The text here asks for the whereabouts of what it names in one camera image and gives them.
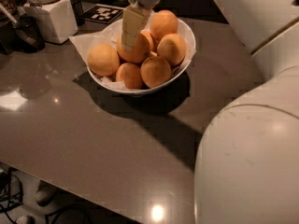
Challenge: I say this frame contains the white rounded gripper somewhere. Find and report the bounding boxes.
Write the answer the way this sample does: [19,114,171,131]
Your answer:
[121,0,161,50]

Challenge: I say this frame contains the orange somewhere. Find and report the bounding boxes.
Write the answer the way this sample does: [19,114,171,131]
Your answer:
[140,56,172,88]
[149,10,178,41]
[116,34,150,63]
[87,43,120,77]
[115,63,143,90]
[157,34,187,66]

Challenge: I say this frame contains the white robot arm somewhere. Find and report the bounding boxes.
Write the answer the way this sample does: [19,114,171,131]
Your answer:
[179,0,299,224]

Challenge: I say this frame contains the white paper bowl liner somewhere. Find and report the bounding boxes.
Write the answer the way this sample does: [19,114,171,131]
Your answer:
[68,3,198,91]

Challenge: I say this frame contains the white ceramic bowl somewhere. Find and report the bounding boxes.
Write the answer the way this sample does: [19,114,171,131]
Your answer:
[86,17,197,95]

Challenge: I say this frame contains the black white marker tile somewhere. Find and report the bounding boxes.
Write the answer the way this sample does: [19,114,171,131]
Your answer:
[83,4,123,24]

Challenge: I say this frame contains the dark cup behind canister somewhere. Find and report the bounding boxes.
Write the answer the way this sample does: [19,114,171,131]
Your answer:
[70,0,85,26]

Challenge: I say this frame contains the white square canister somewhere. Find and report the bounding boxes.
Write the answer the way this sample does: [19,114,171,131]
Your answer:
[24,0,78,44]

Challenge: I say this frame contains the grey shoe under table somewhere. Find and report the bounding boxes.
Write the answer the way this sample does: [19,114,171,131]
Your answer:
[36,181,58,207]

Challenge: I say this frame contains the black pan with handle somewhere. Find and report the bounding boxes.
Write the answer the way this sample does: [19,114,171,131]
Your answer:
[0,4,45,53]

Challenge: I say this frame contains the black cables on floor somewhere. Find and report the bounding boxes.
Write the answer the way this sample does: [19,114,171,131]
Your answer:
[0,165,25,224]

